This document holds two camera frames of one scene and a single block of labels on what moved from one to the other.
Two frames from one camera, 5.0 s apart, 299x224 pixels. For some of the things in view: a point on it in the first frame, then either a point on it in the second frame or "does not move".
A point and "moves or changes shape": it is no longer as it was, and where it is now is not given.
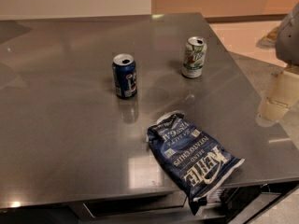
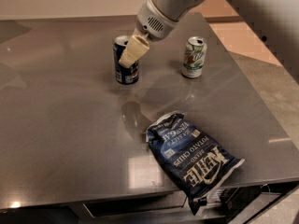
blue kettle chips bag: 199,162 does not move
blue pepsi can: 124,72 moves or changes shape
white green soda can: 194,53 does not move
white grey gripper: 290,39 -> 151,21
